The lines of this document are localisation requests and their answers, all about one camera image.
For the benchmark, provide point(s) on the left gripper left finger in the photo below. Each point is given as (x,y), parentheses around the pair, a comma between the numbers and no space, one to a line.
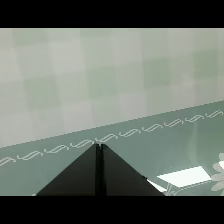
(76,176)

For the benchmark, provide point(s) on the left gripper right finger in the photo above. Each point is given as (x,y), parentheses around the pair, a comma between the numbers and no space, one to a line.
(123,178)

